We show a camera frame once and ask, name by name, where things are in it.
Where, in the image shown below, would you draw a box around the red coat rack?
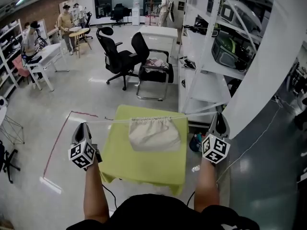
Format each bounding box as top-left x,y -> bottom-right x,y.
147,0 -> 156,26

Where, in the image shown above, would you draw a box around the pink chair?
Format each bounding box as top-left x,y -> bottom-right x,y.
12,55 -> 31,83

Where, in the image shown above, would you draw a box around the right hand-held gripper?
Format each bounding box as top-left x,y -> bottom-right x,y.
201,113 -> 231,165

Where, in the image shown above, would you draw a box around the black cable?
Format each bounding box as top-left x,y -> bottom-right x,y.
102,183 -> 118,210

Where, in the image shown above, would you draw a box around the cream drawstring bag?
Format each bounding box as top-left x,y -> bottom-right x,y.
85,112 -> 220,152

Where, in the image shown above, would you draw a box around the white water dispenser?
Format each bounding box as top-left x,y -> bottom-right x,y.
131,0 -> 140,26

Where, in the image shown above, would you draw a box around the white desk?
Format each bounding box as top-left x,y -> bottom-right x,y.
25,43 -> 70,92

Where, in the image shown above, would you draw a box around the pink clothes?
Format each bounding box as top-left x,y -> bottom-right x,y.
145,58 -> 170,69

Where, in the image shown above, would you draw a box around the person's left forearm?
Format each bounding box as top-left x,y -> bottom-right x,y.
83,156 -> 110,224

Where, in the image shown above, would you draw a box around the green tablecloth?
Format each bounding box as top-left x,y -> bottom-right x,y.
98,104 -> 189,196

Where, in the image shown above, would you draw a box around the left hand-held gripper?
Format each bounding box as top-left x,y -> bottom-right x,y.
68,123 -> 103,172

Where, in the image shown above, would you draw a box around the blue waste bin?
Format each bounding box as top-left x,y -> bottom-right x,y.
189,133 -> 204,153

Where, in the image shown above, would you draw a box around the person's black shirt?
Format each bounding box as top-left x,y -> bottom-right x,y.
66,193 -> 261,230

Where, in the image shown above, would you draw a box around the black swivel chair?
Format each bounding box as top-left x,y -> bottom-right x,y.
0,140 -> 21,184

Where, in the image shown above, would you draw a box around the black office chair with headrest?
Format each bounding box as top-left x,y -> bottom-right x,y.
95,26 -> 142,91

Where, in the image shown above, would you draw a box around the white cable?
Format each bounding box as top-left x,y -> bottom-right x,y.
217,99 -> 292,183

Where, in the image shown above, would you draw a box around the black cantilever chair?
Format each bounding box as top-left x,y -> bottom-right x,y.
131,32 -> 175,102

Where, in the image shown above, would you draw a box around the round wooden table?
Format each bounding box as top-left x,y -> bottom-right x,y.
69,27 -> 93,58

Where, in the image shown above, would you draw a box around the person's right forearm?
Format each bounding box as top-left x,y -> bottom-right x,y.
193,157 -> 220,213

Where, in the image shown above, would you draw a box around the white cabinet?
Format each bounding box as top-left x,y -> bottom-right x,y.
138,24 -> 178,59

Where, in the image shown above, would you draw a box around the white wire-leg side table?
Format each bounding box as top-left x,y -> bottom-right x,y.
0,97 -> 25,145

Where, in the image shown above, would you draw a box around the green and black bag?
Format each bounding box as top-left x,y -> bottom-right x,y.
211,30 -> 255,69

